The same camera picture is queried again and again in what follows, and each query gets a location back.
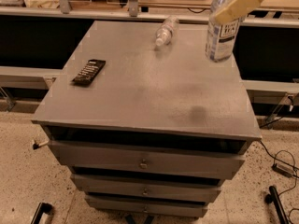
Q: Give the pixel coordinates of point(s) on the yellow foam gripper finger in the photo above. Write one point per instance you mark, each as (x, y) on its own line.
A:
(230, 10)

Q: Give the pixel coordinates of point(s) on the blue labelled plastic bottle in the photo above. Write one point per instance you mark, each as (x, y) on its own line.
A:
(220, 39)

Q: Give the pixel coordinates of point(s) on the clear lying water bottle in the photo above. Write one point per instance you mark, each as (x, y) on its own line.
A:
(166, 31)

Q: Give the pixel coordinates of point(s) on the grey drawer cabinet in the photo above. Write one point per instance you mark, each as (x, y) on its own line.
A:
(170, 97)

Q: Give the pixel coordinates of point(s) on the black power adapter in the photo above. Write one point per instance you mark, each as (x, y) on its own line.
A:
(282, 170)

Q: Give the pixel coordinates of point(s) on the black remote control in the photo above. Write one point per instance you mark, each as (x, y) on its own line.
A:
(89, 72)

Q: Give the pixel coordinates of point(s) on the top grey drawer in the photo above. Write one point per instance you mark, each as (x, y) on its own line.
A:
(154, 160)

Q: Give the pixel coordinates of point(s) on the grey drawer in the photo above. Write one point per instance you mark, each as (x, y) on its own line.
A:
(138, 188)
(146, 206)
(154, 160)

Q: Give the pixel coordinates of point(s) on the black bar right floor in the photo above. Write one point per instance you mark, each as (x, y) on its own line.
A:
(273, 197)

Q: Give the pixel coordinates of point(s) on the black bar floor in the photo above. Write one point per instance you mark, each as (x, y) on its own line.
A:
(43, 208)
(273, 197)

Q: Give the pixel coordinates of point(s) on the middle grey drawer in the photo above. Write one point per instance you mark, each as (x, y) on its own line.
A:
(138, 188)

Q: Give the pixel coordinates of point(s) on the bottom grey drawer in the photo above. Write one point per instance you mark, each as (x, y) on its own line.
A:
(146, 206)

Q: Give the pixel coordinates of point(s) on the black bar left floor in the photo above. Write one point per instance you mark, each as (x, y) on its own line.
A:
(43, 208)

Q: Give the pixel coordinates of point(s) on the grey metal rail frame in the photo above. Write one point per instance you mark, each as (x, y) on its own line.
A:
(134, 11)

